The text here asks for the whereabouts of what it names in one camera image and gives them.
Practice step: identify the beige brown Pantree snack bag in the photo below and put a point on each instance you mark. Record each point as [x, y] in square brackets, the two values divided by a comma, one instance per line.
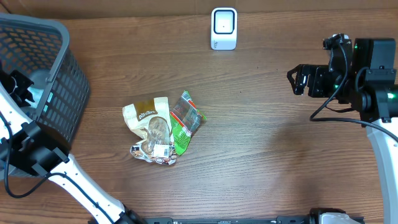
[150, 120]

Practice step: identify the black rail at table edge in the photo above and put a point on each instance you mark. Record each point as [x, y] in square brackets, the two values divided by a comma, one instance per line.
[316, 215]

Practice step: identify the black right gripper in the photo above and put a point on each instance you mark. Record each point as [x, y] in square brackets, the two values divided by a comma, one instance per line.
[315, 88]

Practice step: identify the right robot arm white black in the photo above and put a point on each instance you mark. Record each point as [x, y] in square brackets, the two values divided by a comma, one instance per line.
[361, 74]

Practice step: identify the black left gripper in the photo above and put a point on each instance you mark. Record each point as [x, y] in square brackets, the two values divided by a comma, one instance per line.
[24, 82]

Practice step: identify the grey plastic mesh basket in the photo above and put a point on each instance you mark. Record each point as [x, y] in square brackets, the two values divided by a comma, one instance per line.
[39, 49]

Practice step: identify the green snack packet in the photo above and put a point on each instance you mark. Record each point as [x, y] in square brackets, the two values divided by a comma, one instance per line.
[185, 119]

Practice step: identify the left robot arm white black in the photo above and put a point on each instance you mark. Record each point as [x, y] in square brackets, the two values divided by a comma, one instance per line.
[40, 150]

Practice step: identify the light teal snack packet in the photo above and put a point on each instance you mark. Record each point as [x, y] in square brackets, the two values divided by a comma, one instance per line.
[36, 94]

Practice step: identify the white barcode scanner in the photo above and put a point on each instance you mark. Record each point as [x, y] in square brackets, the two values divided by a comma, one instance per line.
[224, 28]

